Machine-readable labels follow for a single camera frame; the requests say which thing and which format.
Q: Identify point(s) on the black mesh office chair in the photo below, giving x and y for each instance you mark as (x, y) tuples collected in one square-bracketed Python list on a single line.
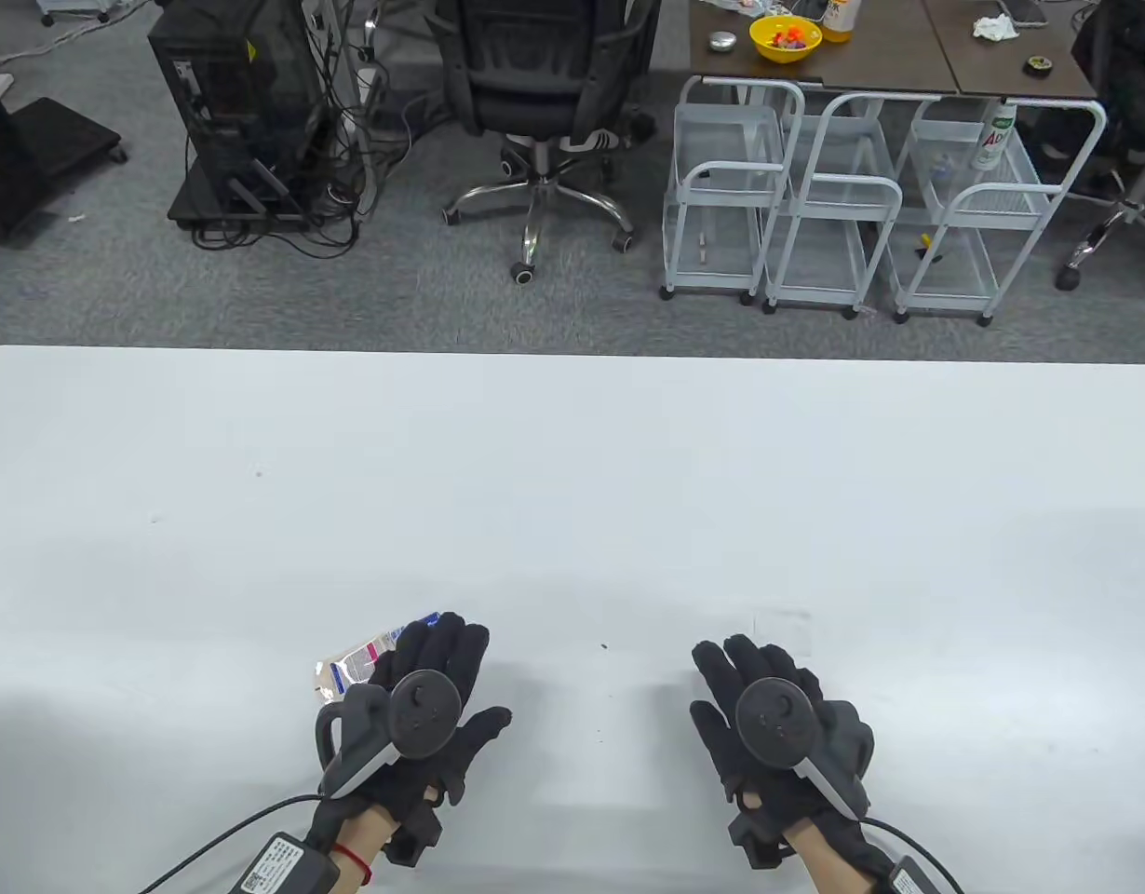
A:
[(535, 74)]

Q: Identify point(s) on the brown wooden desk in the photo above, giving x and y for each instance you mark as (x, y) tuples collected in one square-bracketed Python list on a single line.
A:
[(861, 65), (1001, 74)]

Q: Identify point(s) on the black white left-hand controller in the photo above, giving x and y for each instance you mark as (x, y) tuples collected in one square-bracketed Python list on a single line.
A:
[(422, 712)]

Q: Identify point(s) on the black office chair with jacket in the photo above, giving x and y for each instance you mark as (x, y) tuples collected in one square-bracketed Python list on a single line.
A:
[(1126, 65)]

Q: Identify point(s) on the black white striped shoe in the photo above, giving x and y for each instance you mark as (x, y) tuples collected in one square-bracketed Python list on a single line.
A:
[(596, 141)]

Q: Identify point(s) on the black white right-hand controller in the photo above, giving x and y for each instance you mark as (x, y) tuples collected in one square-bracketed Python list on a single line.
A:
[(773, 719)]

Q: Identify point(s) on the person's left hand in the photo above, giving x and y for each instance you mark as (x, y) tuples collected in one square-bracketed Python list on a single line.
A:
[(465, 652)]

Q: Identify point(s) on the black computer tower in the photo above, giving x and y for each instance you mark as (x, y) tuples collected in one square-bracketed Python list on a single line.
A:
[(228, 102)]

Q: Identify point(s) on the black labelled adapter box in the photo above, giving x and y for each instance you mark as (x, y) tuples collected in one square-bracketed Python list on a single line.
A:
[(279, 871)]

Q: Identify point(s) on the smartphone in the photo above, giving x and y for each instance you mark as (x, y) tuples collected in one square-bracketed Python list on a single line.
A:
[(1024, 9)]

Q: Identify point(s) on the person's left forearm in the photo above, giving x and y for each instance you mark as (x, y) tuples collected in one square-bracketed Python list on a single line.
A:
[(363, 838)]

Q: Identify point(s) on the silver round tin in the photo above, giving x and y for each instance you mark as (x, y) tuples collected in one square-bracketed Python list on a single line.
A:
[(721, 41)]

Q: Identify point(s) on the yellow bowl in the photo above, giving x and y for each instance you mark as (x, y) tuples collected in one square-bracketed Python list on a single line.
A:
[(785, 45)]

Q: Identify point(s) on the white green-capped bottle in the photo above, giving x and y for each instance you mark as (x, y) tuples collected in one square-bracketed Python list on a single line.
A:
[(991, 140)]

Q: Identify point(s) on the black rolling stand base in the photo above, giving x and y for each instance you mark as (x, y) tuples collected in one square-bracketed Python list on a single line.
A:
[(33, 149)]

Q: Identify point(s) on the orange juice bottle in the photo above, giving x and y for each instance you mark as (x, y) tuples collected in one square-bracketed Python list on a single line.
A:
[(840, 23)]

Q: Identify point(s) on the person's right forearm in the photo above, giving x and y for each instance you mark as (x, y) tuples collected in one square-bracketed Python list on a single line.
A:
[(833, 871)]

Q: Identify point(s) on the person's right hand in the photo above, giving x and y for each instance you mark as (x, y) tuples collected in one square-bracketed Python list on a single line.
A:
[(759, 661)]

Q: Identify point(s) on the white crumpled tissue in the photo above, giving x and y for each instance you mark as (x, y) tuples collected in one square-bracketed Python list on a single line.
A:
[(995, 29)]

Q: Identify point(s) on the white blue-capped hand cream tube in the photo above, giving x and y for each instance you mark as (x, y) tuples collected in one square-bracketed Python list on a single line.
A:
[(358, 663)]

